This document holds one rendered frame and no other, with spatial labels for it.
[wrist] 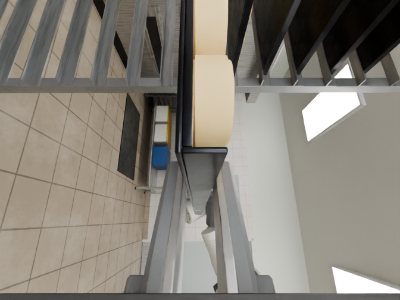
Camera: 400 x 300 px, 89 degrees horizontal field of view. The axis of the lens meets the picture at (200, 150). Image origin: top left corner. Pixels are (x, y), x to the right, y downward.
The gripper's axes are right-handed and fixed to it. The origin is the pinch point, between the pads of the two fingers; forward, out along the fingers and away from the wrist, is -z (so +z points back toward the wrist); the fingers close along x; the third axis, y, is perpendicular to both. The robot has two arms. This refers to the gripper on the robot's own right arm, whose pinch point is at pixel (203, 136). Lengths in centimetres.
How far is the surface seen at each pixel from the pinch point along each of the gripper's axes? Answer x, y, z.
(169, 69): -9.6, -10.9, -15.6
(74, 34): -38.8, -19.3, -24.4
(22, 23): -56, -22, -27
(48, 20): -48, -23, -28
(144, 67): -80, -261, 0
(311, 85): 29.5, -8.2, -12.6
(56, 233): -105, -59, 102
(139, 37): -19.4, -19.0, -23.8
